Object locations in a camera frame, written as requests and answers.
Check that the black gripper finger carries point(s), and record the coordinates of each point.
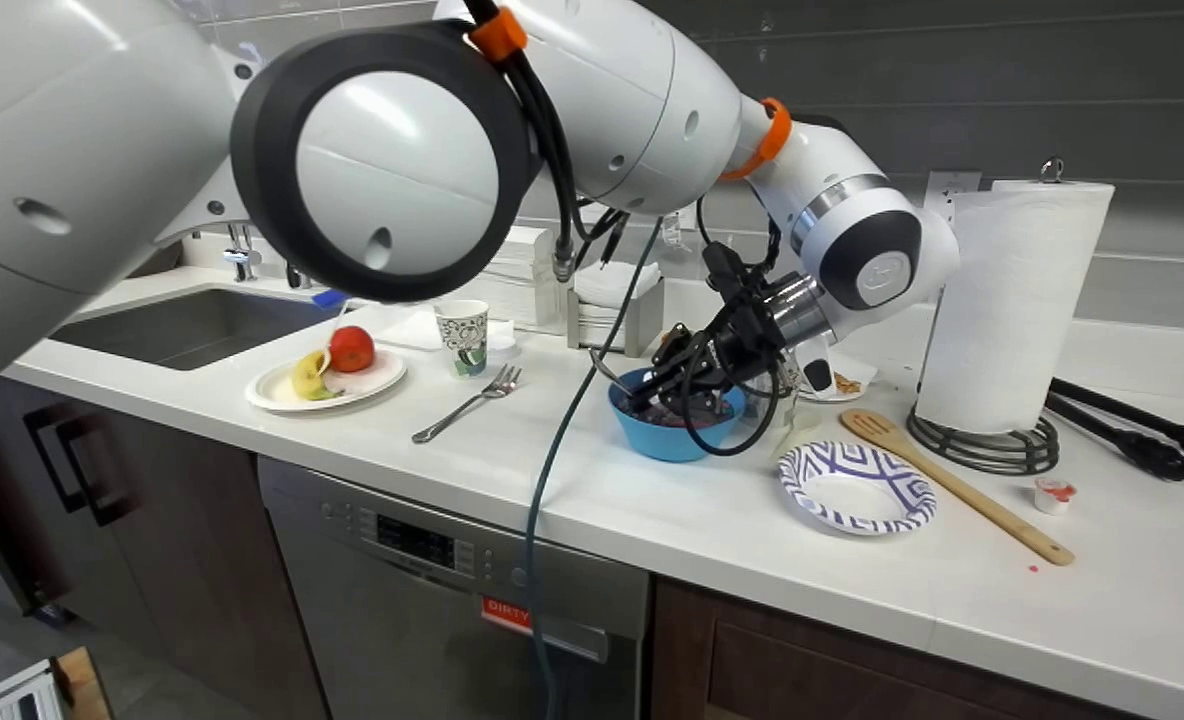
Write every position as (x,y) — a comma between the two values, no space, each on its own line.
(679,369)
(696,392)

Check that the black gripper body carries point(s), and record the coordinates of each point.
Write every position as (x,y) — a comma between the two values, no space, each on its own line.
(752,327)

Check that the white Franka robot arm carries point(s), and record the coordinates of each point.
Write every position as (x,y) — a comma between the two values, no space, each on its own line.
(394,160)

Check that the blue patterned paper bowl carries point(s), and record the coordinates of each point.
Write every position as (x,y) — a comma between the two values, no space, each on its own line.
(859,512)

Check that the white napkin stack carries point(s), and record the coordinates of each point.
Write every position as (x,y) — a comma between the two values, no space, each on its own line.
(615,275)

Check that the clear acrylic towel dispenser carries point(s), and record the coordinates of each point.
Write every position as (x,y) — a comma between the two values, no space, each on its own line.
(524,301)

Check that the white paper towel roll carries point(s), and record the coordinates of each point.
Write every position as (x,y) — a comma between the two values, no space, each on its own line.
(1013,304)

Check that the slotted wooden spatula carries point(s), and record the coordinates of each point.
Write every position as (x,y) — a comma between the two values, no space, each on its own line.
(967,492)

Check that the white paper plate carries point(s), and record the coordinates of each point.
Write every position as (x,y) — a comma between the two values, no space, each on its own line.
(364,384)

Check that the red apple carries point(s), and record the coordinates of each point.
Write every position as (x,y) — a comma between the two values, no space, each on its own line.
(350,351)

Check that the stainless steel dishwasher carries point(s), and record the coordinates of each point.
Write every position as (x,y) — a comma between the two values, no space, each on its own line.
(394,600)

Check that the yellow banana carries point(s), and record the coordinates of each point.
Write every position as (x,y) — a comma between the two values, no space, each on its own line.
(309,376)

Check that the black kitchen tongs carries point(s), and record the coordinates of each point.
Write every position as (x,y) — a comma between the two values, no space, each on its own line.
(1137,441)

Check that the chrome faucet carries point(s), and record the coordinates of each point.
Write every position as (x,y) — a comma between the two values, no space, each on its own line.
(242,248)

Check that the steel kitchen sink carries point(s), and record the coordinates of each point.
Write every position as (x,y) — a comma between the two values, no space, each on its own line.
(177,327)

